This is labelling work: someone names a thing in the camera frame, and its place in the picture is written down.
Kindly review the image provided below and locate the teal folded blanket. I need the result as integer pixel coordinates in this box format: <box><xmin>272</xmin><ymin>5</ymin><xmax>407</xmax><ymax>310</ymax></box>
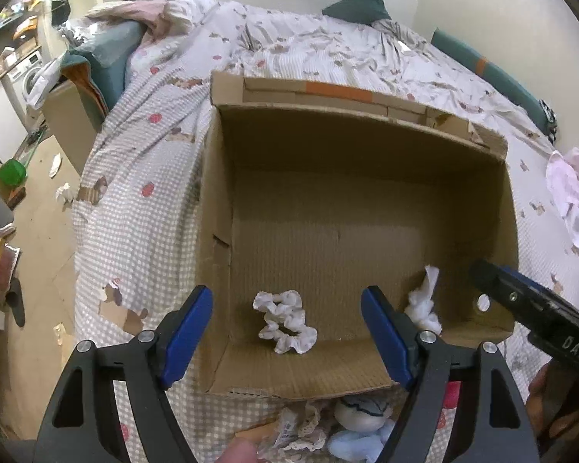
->
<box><xmin>60</xmin><ymin>19</ymin><xmax>145</xmax><ymax>116</ymax></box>

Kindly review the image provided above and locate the crumpled white paper on floor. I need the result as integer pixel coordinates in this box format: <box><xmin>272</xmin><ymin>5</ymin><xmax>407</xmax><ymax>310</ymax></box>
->
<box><xmin>55</xmin><ymin>183</ymin><xmax>77</xmax><ymax>204</ymax></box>

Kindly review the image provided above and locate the checkered bed quilt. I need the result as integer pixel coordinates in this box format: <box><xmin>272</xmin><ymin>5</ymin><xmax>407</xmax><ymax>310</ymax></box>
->
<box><xmin>73</xmin><ymin>2</ymin><xmax>579</xmax><ymax>461</ymax></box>

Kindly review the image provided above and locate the white scrunchie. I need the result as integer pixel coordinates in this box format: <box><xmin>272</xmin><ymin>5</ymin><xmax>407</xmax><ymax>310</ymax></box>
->
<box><xmin>253</xmin><ymin>289</ymin><xmax>318</xmax><ymax>354</ymax></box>

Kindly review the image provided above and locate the light blue plush toy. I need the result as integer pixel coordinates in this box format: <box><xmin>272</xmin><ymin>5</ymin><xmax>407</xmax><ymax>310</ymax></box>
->
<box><xmin>327</xmin><ymin>393</ymin><xmax>395</xmax><ymax>463</ymax></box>

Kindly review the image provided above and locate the pink rubber duck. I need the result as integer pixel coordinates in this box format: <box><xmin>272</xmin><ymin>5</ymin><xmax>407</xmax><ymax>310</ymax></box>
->
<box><xmin>442</xmin><ymin>382</ymin><xmax>461</xmax><ymax>411</ymax></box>

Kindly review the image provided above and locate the white fluffy cotton piece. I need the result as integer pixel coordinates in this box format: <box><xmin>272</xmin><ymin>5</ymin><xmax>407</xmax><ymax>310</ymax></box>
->
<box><xmin>404</xmin><ymin>265</ymin><xmax>442</xmax><ymax>336</ymax></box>

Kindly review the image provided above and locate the pink white clothing pile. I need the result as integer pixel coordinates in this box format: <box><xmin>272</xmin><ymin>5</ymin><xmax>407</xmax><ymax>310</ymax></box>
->
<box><xmin>545</xmin><ymin>147</ymin><xmax>579</xmax><ymax>252</ymax></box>

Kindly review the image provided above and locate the large cardboard box beside bed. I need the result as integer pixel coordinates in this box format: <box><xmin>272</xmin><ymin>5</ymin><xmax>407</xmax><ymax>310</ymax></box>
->
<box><xmin>41</xmin><ymin>81</ymin><xmax>102</xmax><ymax>174</ymax></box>

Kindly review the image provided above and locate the pink white bedding pile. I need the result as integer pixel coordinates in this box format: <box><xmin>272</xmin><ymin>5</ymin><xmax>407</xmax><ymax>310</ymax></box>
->
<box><xmin>86</xmin><ymin>0</ymin><xmax>218</xmax><ymax>40</ymax></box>

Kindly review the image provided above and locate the beige lace scrunchie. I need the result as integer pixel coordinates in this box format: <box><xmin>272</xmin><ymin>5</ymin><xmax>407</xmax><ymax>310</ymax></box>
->
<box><xmin>258</xmin><ymin>400</ymin><xmax>335</xmax><ymax>457</ymax></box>

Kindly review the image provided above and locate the dark green pillow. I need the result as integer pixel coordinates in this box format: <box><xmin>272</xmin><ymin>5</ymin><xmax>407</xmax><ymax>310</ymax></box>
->
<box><xmin>322</xmin><ymin>0</ymin><xmax>390</xmax><ymax>25</ymax></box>

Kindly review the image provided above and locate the brown cardboard box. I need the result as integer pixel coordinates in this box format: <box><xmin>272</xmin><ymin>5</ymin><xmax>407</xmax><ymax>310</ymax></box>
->
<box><xmin>195</xmin><ymin>71</ymin><xmax>518</xmax><ymax>400</ymax></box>

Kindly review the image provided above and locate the white washing machine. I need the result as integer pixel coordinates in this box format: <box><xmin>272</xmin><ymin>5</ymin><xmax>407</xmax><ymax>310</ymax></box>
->
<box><xmin>2</xmin><ymin>47</ymin><xmax>44</xmax><ymax>132</ymax></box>

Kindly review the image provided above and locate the teal bolster with orange band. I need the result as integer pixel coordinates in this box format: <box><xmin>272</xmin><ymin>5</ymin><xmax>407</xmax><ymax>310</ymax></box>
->
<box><xmin>431</xmin><ymin>28</ymin><xmax>557</xmax><ymax>144</ymax></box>

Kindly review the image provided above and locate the person's right hand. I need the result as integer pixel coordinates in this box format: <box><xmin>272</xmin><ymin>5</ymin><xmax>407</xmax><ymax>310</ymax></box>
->
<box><xmin>526</xmin><ymin>362</ymin><xmax>579</xmax><ymax>439</ymax></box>

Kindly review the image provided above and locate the black slipper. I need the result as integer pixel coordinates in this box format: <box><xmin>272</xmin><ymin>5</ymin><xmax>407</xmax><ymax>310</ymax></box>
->
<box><xmin>5</xmin><ymin>277</ymin><xmax>26</xmax><ymax>328</ymax></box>

